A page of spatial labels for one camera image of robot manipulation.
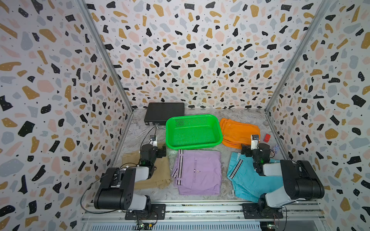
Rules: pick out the tan pants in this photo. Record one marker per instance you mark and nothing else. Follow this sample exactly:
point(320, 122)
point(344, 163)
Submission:
point(161, 177)

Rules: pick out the purple pants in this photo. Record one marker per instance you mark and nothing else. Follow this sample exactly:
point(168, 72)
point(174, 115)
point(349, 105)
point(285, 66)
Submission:
point(198, 172)

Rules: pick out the black flat box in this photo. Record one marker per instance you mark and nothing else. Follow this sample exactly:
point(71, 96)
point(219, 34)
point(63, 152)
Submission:
point(159, 113)

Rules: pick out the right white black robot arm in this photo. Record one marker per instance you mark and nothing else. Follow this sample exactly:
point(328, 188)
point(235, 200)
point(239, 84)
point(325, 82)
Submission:
point(300, 182)

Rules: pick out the small purple toy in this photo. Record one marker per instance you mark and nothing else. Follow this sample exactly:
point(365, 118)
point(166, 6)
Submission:
point(276, 149)

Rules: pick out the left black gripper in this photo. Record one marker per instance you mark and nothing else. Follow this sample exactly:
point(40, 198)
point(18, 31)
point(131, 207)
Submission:
point(159, 150)

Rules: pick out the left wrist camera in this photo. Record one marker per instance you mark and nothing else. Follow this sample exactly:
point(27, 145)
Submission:
point(153, 140)

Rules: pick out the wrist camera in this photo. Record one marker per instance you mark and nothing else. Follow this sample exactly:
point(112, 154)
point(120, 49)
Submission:
point(254, 141)
point(153, 140)

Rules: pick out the aluminium corner post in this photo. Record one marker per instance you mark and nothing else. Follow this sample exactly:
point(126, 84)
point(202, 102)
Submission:
point(103, 51)
point(300, 49)

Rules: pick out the right aluminium corner post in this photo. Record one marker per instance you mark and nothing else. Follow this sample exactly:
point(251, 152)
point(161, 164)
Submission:
point(300, 49)

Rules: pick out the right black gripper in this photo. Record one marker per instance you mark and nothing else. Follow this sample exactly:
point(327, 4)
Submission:
point(247, 150)

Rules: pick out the small red block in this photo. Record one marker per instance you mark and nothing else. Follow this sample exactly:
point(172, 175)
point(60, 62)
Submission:
point(267, 138)

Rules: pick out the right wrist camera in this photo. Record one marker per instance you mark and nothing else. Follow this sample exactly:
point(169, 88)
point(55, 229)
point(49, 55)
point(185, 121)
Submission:
point(254, 141)

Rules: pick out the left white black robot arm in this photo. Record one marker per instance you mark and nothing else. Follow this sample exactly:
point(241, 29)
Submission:
point(116, 190)

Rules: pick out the teal pants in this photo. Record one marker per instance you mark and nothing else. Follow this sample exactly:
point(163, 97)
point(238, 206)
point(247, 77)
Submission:
point(247, 183)

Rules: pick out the left aluminium corner post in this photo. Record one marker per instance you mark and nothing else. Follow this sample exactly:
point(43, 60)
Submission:
point(103, 51)

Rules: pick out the orange pants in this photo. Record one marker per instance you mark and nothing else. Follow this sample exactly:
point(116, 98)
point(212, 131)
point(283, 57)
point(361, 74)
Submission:
point(235, 133)

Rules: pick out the green plastic basket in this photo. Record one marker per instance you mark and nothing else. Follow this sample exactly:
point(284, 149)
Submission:
point(193, 132)

